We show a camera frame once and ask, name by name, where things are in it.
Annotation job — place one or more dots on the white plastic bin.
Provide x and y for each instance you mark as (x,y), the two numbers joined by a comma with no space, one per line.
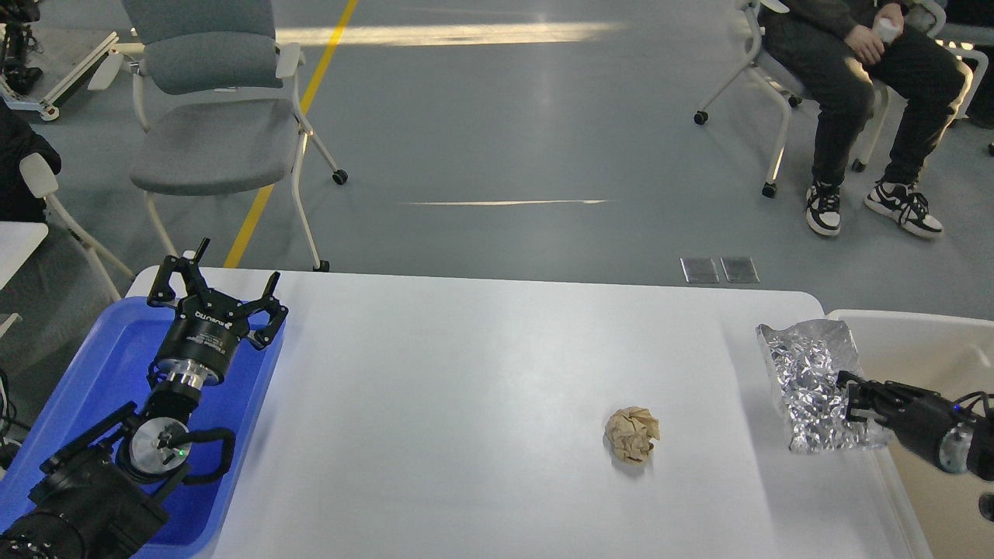
(938,512)

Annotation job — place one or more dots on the white frame chair right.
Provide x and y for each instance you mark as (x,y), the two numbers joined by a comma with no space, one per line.
(775,80)

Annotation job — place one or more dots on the left floor outlet plate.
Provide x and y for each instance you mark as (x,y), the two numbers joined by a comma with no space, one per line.
(699,270)

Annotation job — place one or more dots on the silver foil bag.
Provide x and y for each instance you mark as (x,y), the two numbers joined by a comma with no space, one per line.
(803,364)

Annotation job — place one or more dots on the white chair far right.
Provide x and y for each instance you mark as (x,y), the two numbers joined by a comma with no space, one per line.
(965,41)

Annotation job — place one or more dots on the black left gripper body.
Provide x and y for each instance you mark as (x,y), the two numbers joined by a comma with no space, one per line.
(206,331)

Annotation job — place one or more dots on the white side table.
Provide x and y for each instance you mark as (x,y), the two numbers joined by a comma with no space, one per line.
(18,241)

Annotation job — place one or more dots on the right floor outlet plate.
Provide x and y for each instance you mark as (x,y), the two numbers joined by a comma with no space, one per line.
(740,270)

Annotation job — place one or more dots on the grey office chair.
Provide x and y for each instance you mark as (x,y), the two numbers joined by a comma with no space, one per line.
(227,146)

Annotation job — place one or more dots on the black jacket on left chair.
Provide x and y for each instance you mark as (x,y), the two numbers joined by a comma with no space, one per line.
(18,141)

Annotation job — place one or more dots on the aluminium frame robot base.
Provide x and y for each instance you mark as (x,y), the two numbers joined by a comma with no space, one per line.
(42,67)

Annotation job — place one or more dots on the white chair at left edge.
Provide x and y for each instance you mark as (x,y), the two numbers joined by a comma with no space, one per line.
(42,182)

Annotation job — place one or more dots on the person in black clothes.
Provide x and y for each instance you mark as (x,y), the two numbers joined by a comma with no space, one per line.
(808,40)

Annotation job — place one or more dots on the crumpled brown paper ball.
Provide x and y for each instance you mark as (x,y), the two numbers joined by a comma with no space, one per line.
(632,433)

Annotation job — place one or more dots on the person's bare hand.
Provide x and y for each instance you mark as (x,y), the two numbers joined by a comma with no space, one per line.
(868,47)

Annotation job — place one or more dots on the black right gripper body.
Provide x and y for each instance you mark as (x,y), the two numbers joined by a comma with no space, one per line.
(937,431)

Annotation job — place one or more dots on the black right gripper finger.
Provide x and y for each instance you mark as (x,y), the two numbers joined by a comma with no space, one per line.
(862,391)
(877,410)

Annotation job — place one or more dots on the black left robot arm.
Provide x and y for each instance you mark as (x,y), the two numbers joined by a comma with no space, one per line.
(138,451)

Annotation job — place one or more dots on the blue plastic tray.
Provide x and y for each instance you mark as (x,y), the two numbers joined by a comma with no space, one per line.
(110,370)

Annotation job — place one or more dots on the floor outlet plate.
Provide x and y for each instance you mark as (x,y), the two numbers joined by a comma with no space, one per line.
(740,270)
(699,270)

